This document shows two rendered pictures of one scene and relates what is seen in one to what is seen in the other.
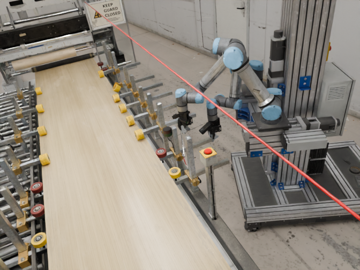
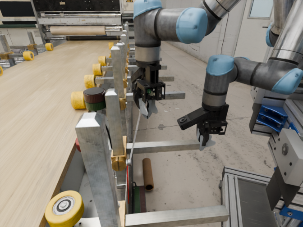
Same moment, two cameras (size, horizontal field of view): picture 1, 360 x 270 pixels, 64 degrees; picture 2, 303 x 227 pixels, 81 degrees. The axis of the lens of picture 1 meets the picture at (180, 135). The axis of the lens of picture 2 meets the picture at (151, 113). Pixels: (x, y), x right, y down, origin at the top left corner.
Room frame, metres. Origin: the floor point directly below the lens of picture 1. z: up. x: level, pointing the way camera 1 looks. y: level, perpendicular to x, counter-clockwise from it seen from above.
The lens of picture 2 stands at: (1.25, -0.19, 1.30)
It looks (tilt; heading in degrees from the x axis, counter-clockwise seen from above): 30 degrees down; 14
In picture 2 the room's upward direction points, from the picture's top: straight up
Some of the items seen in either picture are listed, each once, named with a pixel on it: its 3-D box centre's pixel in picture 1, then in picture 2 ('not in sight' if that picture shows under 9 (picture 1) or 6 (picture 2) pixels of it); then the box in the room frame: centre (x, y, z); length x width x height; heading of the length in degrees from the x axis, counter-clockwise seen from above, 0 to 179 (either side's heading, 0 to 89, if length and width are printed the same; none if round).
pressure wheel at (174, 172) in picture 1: (175, 176); (69, 217); (1.44, 0.07, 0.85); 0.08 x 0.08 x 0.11
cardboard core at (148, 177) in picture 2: not in sight; (147, 173); (2.31, 0.11, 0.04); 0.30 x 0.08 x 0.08; 20
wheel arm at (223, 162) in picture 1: (201, 171); (149, 221); (1.51, -0.11, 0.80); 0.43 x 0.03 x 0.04; 110
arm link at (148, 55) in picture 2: (182, 107); (148, 53); (1.77, -0.05, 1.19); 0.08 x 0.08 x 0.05
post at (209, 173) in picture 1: (211, 191); not in sight; (1.19, -0.13, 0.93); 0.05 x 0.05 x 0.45; 20
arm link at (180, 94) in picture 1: (181, 97); (148, 24); (1.77, -0.05, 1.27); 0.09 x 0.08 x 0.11; 70
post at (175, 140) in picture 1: (177, 153); (118, 153); (1.68, 0.04, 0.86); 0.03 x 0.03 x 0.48; 20
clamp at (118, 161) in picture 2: (175, 154); (118, 152); (1.70, 0.05, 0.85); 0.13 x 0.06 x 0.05; 20
